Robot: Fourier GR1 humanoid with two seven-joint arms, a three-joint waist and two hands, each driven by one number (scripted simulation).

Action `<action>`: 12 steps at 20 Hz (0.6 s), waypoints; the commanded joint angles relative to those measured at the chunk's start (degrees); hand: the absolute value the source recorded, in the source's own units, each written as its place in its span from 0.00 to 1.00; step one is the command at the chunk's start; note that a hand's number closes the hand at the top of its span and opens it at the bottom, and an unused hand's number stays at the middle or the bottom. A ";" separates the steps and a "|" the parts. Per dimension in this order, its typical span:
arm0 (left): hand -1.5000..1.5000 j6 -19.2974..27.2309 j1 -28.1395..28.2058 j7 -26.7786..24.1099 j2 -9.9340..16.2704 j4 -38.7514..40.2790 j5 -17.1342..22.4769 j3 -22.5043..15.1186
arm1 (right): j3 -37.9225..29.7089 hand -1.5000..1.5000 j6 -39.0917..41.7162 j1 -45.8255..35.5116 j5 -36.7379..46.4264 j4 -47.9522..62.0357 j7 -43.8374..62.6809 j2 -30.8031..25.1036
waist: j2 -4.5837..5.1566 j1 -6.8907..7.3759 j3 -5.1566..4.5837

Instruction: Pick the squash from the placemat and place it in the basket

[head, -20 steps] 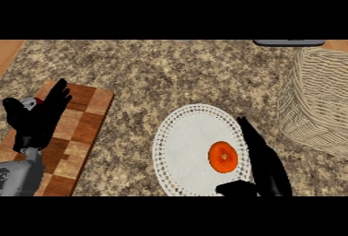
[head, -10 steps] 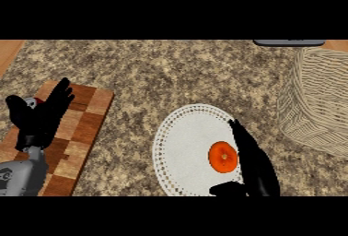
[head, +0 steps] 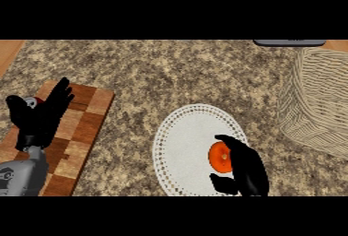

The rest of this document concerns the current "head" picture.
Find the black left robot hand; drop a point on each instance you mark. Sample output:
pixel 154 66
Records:
pixel 40 118

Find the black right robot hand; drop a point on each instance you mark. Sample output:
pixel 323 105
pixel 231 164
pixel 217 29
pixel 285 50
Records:
pixel 247 167

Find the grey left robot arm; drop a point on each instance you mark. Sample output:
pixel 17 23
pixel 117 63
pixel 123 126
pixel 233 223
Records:
pixel 21 173

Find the orange squash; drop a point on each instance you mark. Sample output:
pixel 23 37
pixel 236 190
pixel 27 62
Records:
pixel 220 156

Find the white round placemat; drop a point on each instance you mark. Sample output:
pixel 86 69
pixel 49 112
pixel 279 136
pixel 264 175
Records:
pixel 186 147

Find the cream wicker basket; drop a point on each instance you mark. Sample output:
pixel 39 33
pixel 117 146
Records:
pixel 318 101

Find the red can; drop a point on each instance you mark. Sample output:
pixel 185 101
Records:
pixel 34 101

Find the checkered wooden cutting board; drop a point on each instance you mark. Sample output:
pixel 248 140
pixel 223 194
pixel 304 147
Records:
pixel 73 135

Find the dark grey appliance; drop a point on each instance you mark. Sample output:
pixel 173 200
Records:
pixel 289 42

